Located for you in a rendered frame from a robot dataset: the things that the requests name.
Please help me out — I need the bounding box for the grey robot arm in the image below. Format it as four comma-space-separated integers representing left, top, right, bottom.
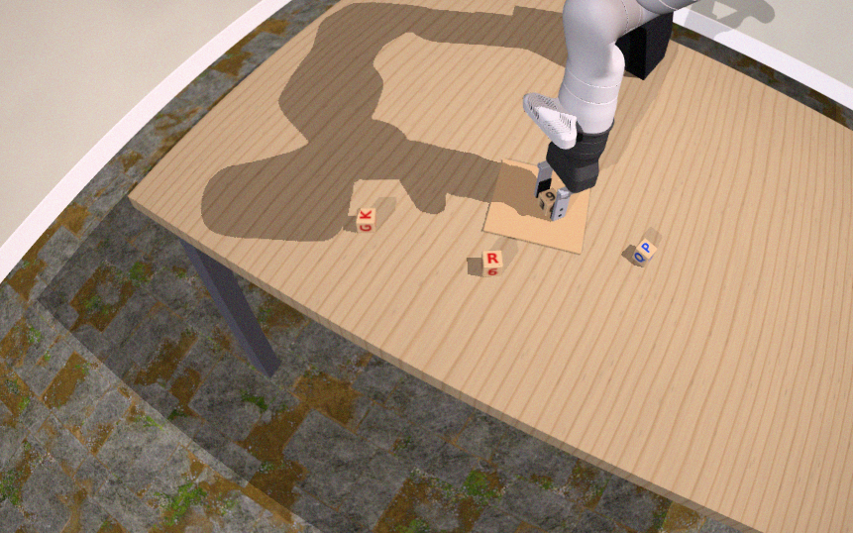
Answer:
563, 0, 699, 103

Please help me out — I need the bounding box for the tan square mat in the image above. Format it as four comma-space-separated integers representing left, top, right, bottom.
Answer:
483, 159, 590, 255

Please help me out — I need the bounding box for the beige letter block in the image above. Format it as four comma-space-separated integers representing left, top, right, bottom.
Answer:
537, 188, 557, 216
632, 238, 657, 267
480, 251, 503, 276
356, 208, 376, 233

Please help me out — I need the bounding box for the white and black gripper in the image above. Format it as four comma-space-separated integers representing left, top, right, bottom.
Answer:
523, 78, 617, 221

